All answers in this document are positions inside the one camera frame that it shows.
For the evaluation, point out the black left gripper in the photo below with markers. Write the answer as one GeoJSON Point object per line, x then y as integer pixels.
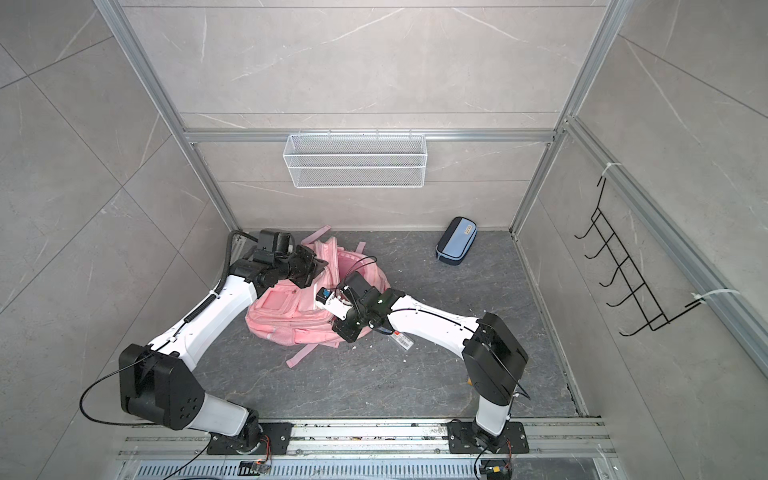
{"type": "Point", "coordinates": [313, 265]}

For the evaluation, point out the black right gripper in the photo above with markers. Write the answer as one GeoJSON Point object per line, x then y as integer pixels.
{"type": "Point", "coordinates": [340, 327]}

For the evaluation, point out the pink student backpack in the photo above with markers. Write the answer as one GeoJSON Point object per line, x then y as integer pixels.
{"type": "Point", "coordinates": [287, 315]}

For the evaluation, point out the blue pencil case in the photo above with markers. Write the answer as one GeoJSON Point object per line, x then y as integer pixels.
{"type": "Point", "coordinates": [456, 241]}

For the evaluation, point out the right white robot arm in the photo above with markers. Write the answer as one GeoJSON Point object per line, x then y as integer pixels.
{"type": "Point", "coordinates": [493, 357]}

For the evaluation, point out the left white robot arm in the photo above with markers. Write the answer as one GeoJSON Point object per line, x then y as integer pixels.
{"type": "Point", "coordinates": [156, 380]}

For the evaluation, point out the white wire mesh basket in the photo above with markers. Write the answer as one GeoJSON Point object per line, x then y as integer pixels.
{"type": "Point", "coordinates": [360, 160]}

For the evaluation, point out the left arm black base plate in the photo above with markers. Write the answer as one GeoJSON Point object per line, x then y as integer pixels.
{"type": "Point", "coordinates": [255, 439]}

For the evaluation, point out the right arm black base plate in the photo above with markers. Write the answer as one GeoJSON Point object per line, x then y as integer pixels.
{"type": "Point", "coordinates": [466, 437]}

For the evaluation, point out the black wire hook rack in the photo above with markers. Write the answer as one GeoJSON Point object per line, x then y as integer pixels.
{"type": "Point", "coordinates": [627, 273]}

